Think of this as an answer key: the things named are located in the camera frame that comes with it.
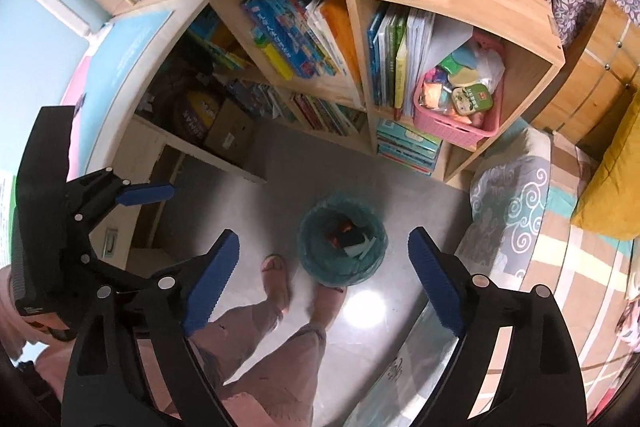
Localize dark red packet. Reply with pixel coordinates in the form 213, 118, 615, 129
325, 219, 366, 250

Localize person's pink clothing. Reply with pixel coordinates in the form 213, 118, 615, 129
30, 342, 76, 388

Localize flat stack of blue books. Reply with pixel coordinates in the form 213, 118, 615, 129
375, 119, 443, 175

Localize person's left leg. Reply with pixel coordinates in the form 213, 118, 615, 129
192, 254, 293, 388

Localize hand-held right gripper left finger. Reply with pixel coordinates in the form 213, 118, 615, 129
61, 229, 240, 427

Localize person's right leg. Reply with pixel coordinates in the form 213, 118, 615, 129
220, 284, 346, 427

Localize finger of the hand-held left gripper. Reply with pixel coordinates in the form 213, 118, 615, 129
66, 167, 177, 239
79, 251, 167, 296

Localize white desk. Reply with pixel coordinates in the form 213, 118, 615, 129
60, 0, 268, 268

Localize striped bed mat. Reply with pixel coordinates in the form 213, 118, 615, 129
470, 142, 640, 423

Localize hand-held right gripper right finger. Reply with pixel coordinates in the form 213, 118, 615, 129
407, 227, 590, 427

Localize yellow pillow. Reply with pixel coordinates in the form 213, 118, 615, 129
570, 92, 640, 240

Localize upright thin picture books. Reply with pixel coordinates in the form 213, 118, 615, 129
367, 2, 473, 112

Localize white wall-mounted device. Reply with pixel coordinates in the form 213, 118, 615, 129
35, 0, 93, 38

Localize green printed packet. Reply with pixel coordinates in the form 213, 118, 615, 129
450, 84, 493, 115

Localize row of small paperback books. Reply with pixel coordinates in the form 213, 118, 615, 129
290, 92, 368, 138

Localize green printed paper sheet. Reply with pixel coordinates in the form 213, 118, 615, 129
0, 174, 18, 253

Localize dark snack bag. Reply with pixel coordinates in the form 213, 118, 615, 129
172, 89, 223, 142

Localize colourful books under desk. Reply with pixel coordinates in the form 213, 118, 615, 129
187, 7, 256, 72

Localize person's leg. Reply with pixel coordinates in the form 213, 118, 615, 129
192, 254, 293, 388
220, 284, 346, 427

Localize blue boxed picture books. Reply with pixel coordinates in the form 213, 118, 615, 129
242, 0, 363, 80

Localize black strap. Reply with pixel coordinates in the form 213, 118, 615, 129
10, 359, 61, 427

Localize light blue paper scrap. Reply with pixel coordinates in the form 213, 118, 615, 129
342, 234, 378, 260

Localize cardboard box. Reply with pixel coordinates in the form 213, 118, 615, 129
202, 99, 256, 155

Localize teal bag-lined trash bin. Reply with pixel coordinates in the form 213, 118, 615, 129
298, 192, 390, 288

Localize grey swirl-pattern cushion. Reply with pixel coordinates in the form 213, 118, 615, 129
452, 127, 553, 278

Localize pink plastic basket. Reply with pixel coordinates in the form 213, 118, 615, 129
412, 32, 506, 145

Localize dark boxed books under desk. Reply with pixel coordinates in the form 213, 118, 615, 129
225, 77, 296, 122

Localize wooden headboard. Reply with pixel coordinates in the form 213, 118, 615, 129
527, 0, 640, 152

